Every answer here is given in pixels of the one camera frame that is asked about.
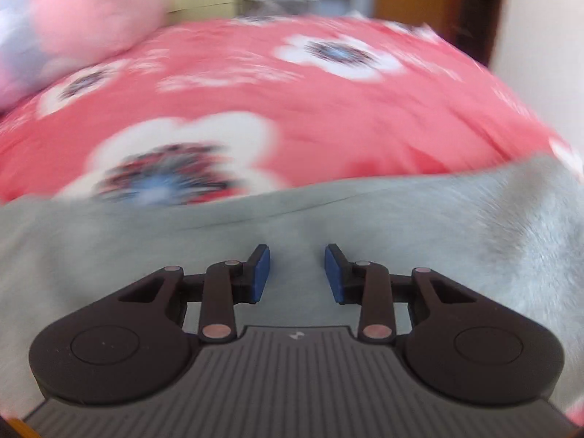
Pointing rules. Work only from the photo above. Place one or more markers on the red floral blanket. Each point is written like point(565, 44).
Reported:
point(365, 123)

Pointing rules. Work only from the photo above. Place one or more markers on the grey sweater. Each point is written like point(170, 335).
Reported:
point(137, 246)

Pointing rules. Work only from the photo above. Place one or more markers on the pink floral pillow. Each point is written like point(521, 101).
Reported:
point(82, 18)

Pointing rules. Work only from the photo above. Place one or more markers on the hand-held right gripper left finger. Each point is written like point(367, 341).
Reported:
point(261, 273)

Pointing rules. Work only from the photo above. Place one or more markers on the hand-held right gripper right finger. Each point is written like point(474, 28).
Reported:
point(335, 273)

